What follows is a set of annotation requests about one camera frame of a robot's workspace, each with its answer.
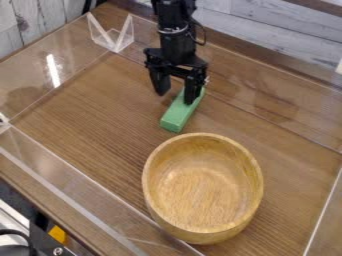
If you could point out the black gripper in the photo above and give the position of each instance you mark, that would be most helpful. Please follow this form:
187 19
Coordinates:
175 59

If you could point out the green rectangular block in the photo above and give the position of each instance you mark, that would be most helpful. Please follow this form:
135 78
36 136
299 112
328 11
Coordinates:
179 112

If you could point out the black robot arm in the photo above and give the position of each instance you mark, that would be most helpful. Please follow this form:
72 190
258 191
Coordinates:
173 15

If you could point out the brown wooden bowl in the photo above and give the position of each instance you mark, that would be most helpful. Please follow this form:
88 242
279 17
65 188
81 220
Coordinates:
203 187

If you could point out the black device with yellow label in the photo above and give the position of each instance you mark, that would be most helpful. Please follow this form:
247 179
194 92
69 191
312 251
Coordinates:
25 237

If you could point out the clear acrylic corner bracket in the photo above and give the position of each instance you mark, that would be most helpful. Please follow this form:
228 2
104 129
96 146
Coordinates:
113 40

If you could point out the clear acrylic front wall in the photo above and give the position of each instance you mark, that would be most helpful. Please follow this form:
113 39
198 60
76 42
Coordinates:
60 167

